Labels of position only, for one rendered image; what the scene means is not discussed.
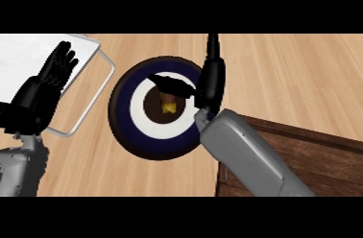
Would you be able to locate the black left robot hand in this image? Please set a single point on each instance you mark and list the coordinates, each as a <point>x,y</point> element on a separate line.
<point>42,91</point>

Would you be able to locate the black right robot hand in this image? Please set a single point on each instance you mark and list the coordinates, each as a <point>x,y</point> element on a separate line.
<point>212,82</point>

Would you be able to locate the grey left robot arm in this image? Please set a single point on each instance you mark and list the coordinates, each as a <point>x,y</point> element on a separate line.
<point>21,166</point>

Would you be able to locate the blue and white round plate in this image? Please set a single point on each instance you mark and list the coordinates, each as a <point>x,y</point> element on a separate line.
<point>156,126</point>

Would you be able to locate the dark brown wooden board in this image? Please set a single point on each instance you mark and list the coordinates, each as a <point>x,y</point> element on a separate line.
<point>312,155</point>

